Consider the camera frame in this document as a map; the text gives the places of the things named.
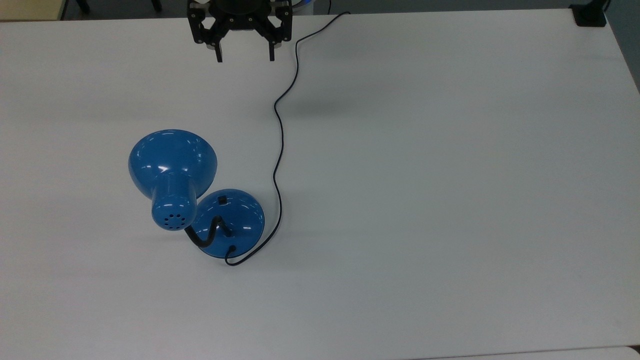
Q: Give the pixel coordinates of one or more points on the blue gooseneck desk lamp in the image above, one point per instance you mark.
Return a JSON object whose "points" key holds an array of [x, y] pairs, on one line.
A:
{"points": [[170, 160]]}

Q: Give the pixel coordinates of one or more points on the black chair leg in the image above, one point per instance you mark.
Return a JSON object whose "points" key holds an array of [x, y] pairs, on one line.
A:
{"points": [[83, 6], [157, 5]]}

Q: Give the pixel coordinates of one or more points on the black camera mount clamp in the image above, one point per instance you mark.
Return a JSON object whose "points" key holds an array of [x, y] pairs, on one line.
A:
{"points": [[590, 17]]}

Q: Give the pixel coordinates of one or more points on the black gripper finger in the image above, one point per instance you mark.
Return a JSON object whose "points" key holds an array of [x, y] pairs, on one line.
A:
{"points": [[282, 25], [200, 25]]}

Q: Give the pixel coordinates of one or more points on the beige wooden board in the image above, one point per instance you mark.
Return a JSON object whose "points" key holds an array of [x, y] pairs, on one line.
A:
{"points": [[30, 9]]}

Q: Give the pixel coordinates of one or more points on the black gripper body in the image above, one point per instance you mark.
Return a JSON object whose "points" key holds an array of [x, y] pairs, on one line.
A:
{"points": [[240, 15]]}

